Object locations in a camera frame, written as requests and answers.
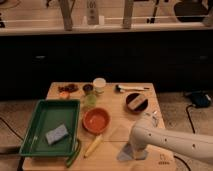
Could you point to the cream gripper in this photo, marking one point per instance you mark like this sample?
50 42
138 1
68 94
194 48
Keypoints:
137 154

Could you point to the blue-grey towel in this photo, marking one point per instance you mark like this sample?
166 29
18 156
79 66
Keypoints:
126 153

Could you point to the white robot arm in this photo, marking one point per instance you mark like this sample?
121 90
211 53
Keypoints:
196 146

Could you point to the black bowl with wooden block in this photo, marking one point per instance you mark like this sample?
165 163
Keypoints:
136 102

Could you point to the red orange bowl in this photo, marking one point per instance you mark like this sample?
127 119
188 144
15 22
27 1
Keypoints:
96 120

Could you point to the green pea pod toy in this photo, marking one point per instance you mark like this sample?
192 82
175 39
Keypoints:
76 152

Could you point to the black white brush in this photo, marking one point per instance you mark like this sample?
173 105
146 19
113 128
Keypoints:
122 88

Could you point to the small green cup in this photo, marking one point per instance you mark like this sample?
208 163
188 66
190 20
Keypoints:
90 100

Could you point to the white cup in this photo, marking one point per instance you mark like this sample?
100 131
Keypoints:
99 84

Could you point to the black power adapter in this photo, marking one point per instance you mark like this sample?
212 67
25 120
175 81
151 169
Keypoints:
200 100

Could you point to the blue sponge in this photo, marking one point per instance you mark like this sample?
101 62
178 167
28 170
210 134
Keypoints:
56 134

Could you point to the small brown cup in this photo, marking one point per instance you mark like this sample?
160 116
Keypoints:
87 88

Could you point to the small orange lid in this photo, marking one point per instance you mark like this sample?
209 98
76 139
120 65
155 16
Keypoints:
64 95

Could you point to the green plastic tray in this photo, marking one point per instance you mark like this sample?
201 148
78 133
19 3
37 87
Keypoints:
47 116

